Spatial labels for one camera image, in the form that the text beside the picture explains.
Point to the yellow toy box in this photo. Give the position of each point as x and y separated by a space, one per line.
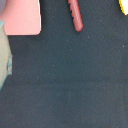
124 6

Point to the pink stove board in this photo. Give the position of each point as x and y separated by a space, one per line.
22 17

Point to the pale green gripper finger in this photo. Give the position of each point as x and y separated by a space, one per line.
5 56

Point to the brown sausage toy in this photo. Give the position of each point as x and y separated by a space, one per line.
76 15

